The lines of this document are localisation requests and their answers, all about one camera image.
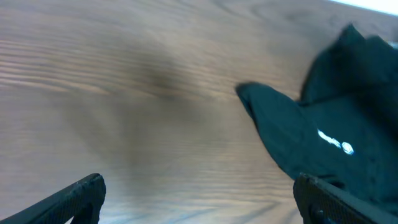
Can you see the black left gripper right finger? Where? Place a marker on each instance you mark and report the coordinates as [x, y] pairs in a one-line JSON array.
[[322, 203]]

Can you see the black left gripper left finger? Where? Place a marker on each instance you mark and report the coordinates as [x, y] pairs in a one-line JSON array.
[[80, 202]]

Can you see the black polo shirt with logo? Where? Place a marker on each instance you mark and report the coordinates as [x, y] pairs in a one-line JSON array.
[[343, 128]]

